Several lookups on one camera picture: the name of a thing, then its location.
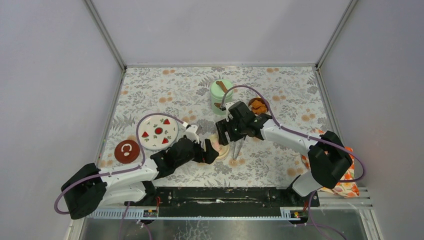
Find fried chicken piece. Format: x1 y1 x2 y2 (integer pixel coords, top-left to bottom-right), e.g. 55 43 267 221
250 99 264 109
254 105 268 115

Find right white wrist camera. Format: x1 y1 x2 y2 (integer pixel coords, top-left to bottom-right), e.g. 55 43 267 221
219 102 235 122

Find orange floral cloth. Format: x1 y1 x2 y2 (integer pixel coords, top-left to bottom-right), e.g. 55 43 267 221
301 128 360 198

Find white plate with food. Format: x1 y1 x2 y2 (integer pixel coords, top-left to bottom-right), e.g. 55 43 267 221
136 115 179 151

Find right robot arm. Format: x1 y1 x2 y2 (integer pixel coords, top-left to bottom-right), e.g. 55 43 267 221
215 101 353 206

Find black tongs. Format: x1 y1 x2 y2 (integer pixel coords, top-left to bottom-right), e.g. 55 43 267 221
232 136 246 160

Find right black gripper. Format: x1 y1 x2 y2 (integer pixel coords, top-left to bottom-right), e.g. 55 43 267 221
215 116 247 146

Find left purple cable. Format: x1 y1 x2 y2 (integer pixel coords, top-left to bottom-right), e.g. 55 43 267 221
53 112 190 240

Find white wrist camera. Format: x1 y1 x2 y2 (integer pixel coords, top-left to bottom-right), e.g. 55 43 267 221
182 122 200 144
219 102 235 122

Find steel bowl red band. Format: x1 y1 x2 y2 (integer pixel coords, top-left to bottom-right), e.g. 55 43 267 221
248 97 269 115

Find cream round lid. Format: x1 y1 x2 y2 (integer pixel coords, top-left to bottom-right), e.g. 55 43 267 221
208 134 230 161

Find green cylindrical container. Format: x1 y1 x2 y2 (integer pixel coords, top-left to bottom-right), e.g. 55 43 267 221
210 91 233 116

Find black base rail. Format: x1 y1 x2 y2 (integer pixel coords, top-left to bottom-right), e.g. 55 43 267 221
130 187 320 209

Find purple cable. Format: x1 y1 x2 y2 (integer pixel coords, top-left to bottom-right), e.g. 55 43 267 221
219 85 365 184
53 112 190 240

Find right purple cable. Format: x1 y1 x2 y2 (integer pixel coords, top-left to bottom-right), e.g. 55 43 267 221
219 85 365 184

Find green lid with handle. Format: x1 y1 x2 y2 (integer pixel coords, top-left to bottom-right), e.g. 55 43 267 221
210 79 233 100

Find red round lid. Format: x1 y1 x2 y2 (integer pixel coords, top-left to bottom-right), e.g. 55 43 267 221
114 139 141 164

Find floral table mat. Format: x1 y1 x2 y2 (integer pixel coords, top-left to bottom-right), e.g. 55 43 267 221
98 66 331 187

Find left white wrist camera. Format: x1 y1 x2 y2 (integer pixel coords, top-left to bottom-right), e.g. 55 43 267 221
182 122 200 144

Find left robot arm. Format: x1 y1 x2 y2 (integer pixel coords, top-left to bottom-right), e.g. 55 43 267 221
54 136 219 220

